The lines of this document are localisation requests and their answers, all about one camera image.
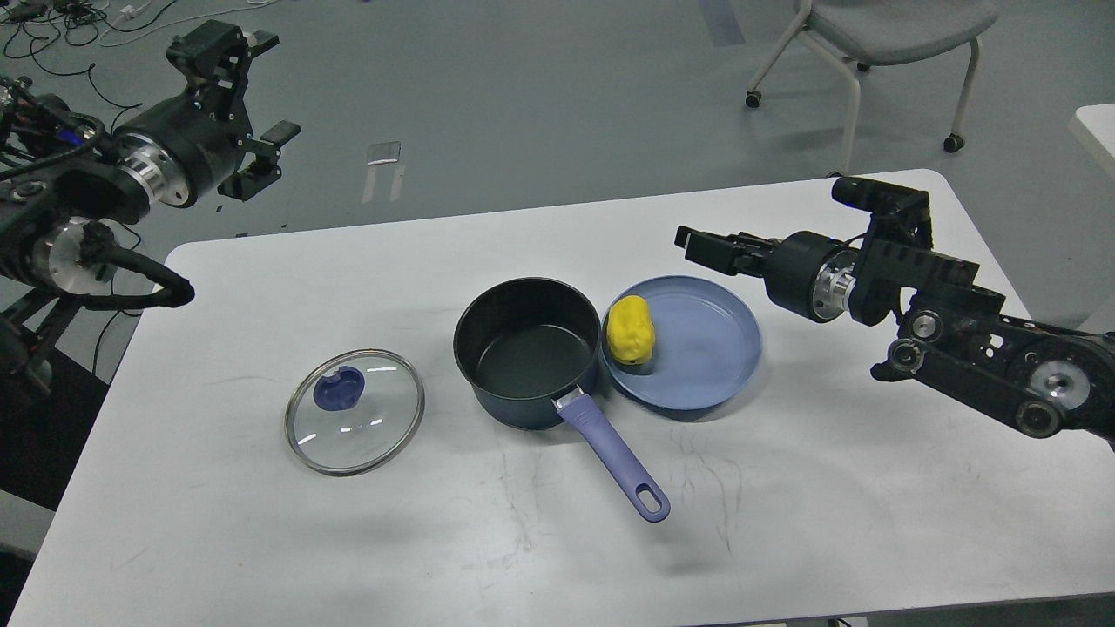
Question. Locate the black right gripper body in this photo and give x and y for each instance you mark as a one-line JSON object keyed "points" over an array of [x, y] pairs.
{"points": [[806, 273]]}

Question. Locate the glass lid purple knob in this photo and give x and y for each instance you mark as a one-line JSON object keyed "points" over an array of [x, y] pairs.
{"points": [[355, 412]]}

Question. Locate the grey chair on casters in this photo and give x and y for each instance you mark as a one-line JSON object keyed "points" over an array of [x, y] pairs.
{"points": [[854, 37]]}

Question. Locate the dark blue pot purple handle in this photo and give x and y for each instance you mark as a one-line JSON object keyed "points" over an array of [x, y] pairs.
{"points": [[530, 349]]}

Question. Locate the black box at left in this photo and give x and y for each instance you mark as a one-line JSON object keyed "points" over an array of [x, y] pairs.
{"points": [[41, 444]]}

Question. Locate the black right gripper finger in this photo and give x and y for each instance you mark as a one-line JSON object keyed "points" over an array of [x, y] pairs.
{"points": [[748, 265], [698, 243]]}

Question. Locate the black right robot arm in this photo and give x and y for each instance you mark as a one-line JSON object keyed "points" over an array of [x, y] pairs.
{"points": [[952, 334]]}

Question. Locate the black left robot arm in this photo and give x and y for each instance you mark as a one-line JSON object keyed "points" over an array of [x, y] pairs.
{"points": [[75, 178]]}

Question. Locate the yellow potato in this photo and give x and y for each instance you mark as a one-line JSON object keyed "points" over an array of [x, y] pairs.
{"points": [[630, 331]]}

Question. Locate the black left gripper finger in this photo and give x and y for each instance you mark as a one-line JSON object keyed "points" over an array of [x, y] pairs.
{"points": [[214, 60], [256, 164]]}

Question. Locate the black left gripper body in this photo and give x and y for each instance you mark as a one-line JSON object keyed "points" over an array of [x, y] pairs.
{"points": [[186, 147]]}

